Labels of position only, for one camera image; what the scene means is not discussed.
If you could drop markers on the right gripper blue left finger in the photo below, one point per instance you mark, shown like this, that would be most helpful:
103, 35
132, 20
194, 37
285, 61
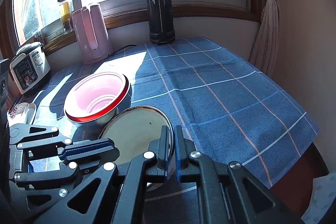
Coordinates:
159, 167

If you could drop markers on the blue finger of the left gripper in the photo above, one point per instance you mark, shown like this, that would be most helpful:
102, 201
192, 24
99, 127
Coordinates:
26, 135
95, 152

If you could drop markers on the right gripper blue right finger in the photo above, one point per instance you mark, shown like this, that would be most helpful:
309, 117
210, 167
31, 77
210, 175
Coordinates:
186, 169

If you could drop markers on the stainless steel bowl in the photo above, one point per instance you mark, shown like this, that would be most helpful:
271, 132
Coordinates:
104, 119

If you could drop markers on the pink floral rim plate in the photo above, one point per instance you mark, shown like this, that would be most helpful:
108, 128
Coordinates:
23, 113

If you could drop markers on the white enamel bowl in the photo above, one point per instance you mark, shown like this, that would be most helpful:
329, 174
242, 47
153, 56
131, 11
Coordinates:
136, 131

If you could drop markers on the pink plastic bowl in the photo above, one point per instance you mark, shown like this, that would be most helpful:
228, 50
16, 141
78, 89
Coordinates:
95, 95

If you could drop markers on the blue plaid tablecloth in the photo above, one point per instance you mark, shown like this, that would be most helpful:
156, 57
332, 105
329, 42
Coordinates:
230, 109

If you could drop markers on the silver rice cooker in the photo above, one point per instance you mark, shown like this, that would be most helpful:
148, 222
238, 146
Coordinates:
30, 68

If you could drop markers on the small glass jar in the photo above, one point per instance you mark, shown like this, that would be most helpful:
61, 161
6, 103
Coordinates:
38, 37

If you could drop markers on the right brown curtain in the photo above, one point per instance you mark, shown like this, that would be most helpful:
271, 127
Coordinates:
264, 52

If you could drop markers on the pink electric kettle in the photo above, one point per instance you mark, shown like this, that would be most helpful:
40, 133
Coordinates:
91, 34

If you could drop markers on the glass tea bottle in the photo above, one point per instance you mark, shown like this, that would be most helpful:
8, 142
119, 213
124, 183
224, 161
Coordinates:
65, 15

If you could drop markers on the black thermos flask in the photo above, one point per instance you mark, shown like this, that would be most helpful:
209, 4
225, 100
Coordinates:
160, 18

